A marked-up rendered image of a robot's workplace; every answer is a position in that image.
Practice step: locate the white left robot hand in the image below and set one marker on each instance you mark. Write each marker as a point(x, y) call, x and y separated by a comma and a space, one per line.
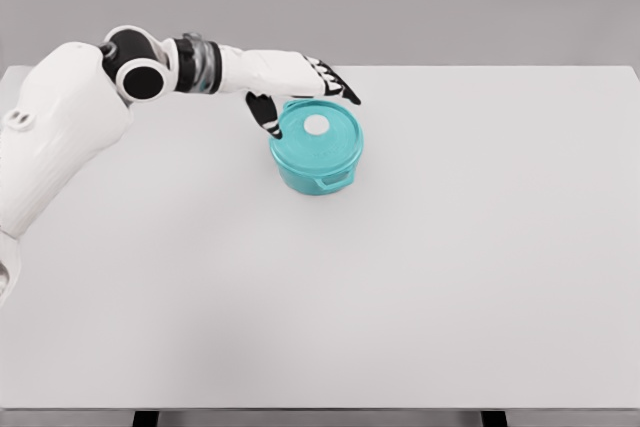
point(287, 74)

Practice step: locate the teal pot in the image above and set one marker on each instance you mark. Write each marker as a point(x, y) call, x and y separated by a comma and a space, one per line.
point(312, 177)

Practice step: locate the teal pot lid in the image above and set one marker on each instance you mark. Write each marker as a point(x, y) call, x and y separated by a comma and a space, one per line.
point(320, 133)

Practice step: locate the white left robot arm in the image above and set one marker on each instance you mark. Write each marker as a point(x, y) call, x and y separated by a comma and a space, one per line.
point(65, 112)

